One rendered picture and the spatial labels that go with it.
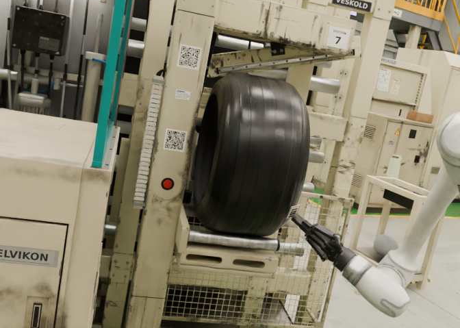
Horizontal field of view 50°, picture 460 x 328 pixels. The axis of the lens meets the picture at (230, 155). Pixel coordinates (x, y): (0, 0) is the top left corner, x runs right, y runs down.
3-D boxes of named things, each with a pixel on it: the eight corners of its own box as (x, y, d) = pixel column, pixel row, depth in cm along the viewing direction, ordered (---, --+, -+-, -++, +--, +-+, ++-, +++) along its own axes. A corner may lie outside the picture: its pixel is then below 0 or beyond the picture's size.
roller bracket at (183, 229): (177, 253, 169) (182, 226, 168) (170, 215, 208) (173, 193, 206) (186, 254, 170) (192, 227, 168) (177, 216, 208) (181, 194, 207)
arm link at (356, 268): (350, 291, 157) (335, 278, 160) (364, 276, 163) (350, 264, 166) (362, 274, 151) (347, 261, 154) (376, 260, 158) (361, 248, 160)
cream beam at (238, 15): (207, 27, 191) (214, -12, 189) (199, 29, 215) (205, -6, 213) (350, 57, 204) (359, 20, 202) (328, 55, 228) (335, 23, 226)
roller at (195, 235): (187, 229, 172) (185, 226, 177) (185, 242, 173) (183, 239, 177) (280, 240, 180) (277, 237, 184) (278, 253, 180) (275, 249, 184)
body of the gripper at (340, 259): (348, 261, 155) (325, 242, 158) (338, 276, 160) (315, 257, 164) (360, 250, 159) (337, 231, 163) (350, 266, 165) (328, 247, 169)
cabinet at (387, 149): (364, 213, 625) (388, 117, 603) (335, 198, 675) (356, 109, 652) (413, 215, 670) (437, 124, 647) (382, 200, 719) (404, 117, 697)
